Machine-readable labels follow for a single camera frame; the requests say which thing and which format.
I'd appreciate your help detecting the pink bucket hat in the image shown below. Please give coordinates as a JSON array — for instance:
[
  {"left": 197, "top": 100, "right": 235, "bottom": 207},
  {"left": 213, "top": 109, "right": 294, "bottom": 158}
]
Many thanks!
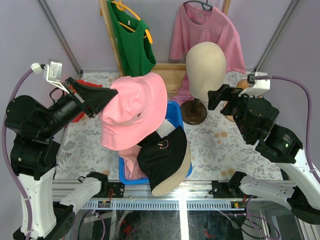
[{"left": 99, "top": 72, "right": 168, "bottom": 151}]

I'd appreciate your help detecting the pink t-shirt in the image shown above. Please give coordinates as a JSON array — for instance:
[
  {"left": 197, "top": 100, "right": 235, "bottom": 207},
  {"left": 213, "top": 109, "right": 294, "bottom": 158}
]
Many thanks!
[{"left": 168, "top": 2, "right": 247, "bottom": 101}]

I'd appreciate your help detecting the beige mannequin head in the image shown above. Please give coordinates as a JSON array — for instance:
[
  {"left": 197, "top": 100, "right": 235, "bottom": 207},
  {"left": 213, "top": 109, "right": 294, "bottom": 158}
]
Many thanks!
[{"left": 185, "top": 41, "right": 226, "bottom": 102}]

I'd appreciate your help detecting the yellow clothes hanger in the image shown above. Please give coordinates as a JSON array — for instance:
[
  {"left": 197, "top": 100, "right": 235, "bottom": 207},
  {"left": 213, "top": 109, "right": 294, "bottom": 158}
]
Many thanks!
[{"left": 105, "top": 0, "right": 154, "bottom": 45}]

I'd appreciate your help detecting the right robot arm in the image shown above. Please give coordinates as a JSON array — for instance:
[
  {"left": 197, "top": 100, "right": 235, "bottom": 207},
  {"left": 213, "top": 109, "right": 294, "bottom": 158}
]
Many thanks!
[{"left": 208, "top": 84, "right": 320, "bottom": 225}]

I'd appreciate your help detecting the wooden clothes rack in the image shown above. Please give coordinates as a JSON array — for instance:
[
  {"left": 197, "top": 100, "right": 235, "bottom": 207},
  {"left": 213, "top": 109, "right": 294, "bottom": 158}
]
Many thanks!
[{"left": 98, "top": 0, "right": 231, "bottom": 98}]

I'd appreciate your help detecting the grey clothes hanger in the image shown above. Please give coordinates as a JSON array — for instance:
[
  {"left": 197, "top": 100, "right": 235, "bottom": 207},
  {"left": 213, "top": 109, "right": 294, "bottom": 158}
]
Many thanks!
[{"left": 183, "top": 0, "right": 213, "bottom": 12}]

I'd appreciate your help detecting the black bucket hat beige brim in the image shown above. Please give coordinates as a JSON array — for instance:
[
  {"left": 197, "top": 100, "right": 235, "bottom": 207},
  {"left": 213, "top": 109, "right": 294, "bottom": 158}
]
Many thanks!
[{"left": 137, "top": 126, "right": 191, "bottom": 196}]

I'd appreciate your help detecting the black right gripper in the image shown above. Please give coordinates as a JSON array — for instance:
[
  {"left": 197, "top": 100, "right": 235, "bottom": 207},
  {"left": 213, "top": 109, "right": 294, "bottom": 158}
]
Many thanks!
[{"left": 206, "top": 83, "right": 260, "bottom": 141}]

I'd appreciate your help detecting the red cloth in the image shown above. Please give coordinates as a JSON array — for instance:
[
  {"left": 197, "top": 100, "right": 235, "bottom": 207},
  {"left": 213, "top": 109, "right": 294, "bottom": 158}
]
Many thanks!
[{"left": 68, "top": 79, "right": 103, "bottom": 123}]

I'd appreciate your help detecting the blue plastic bin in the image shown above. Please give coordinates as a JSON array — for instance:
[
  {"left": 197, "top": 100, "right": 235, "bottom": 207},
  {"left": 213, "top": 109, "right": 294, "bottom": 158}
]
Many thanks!
[{"left": 118, "top": 100, "right": 184, "bottom": 185}]

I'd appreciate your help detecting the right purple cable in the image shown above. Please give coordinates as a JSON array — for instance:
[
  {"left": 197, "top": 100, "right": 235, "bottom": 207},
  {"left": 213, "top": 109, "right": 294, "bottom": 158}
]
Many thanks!
[{"left": 259, "top": 75, "right": 320, "bottom": 181}]

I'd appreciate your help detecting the aluminium frame rail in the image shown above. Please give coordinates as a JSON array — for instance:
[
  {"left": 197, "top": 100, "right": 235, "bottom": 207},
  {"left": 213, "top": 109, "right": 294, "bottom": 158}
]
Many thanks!
[{"left": 37, "top": 178, "right": 308, "bottom": 211}]

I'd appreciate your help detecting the white baseball cap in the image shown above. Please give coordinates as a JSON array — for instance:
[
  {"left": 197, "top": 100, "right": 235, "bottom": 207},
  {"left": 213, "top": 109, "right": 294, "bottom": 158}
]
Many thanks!
[{"left": 156, "top": 119, "right": 176, "bottom": 138}]

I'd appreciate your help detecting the green tank top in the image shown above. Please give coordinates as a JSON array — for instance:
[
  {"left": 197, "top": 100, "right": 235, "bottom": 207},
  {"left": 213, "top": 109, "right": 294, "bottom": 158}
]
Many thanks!
[{"left": 106, "top": 0, "right": 157, "bottom": 78}]

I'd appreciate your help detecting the pink cap in bin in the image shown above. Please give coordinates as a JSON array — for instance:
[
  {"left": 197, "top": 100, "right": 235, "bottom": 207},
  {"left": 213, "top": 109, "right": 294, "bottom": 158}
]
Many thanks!
[{"left": 118, "top": 145, "right": 147, "bottom": 181}]

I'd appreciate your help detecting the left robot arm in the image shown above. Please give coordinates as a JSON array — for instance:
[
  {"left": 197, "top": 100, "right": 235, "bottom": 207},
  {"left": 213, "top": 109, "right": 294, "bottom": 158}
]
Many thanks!
[{"left": 4, "top": 78, "right": 118, "bottom": 240}]

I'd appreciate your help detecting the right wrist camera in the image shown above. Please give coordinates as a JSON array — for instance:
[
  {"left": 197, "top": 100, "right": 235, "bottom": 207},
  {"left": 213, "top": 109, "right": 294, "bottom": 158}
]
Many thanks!
[{"left": 237, "top": 71, "right": 271, "bottom": 98}]

